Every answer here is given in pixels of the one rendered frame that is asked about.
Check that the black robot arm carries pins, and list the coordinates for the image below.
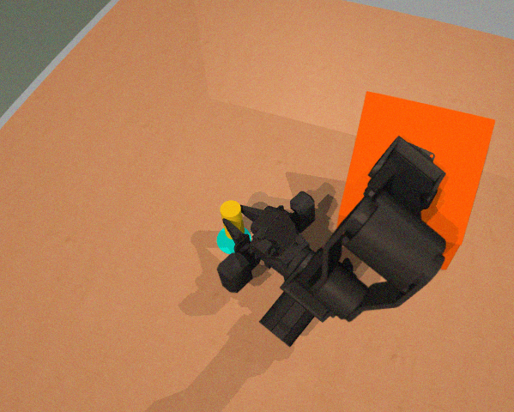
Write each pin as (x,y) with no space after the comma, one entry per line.
(384,230)

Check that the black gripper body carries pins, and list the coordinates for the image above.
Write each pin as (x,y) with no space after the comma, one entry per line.
(235,270)

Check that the yellow cylinder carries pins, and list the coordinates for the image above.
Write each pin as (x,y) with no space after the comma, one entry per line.
(231,211)

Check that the cyan circle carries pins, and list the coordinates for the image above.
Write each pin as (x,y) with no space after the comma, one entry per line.
(226,244)

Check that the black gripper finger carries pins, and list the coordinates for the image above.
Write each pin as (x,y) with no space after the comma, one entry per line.
(253,213)
(240,239)

